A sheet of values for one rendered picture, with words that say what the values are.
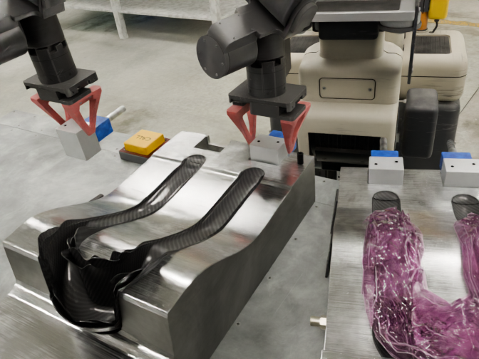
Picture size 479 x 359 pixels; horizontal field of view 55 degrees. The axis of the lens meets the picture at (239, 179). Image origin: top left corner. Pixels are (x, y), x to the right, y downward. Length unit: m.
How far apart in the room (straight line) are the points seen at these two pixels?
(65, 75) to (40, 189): 0.30
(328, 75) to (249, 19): 0.47
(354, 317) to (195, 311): 0.17
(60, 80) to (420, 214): 0.56
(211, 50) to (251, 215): 0.23
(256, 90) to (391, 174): 0.24
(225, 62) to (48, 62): 0.28
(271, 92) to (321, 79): 0.40
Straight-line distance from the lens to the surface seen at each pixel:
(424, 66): 1.32
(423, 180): 0.76
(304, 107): 0.69
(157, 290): 0.50
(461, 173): 0.74
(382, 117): 1.05
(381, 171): 0.73
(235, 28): 0.60
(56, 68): 0.75
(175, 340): 0.51
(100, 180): 0.95
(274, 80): 0.67
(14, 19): 0.70
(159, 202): 0.71
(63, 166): 1.04
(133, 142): 0.97
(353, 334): 0.52
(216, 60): 0.60
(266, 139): 0.74
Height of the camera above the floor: 1.29
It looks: 35 degrees down
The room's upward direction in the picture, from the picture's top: 8 degrees counter-clockwise
